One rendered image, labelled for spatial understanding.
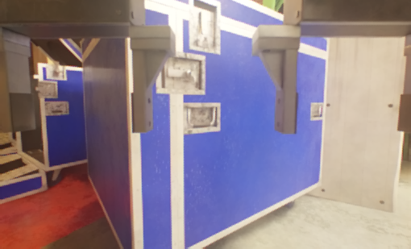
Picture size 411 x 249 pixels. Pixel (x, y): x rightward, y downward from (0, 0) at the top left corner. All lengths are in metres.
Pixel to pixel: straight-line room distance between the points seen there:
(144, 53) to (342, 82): 1.51
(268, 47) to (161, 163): 0.50
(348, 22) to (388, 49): 1.45
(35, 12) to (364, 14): 0.29
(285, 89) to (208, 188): 0.60
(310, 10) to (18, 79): 0.29
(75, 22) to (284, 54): 0.19
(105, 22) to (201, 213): 0.68
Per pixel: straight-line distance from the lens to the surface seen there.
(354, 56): 1.66
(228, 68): 0.76
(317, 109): 1.37
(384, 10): 0.25
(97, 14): 0.22
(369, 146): 1.67
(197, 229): 0.80
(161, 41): 0.21
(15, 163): 2.53
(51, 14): 0.25
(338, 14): 0.23
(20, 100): 0.28
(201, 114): 0.70
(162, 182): 0.65
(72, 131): 1.96
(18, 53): 0.29
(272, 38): 0.21
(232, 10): 0.83
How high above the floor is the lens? 0.69
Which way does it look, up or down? 5 degrees down
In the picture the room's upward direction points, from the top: straight up
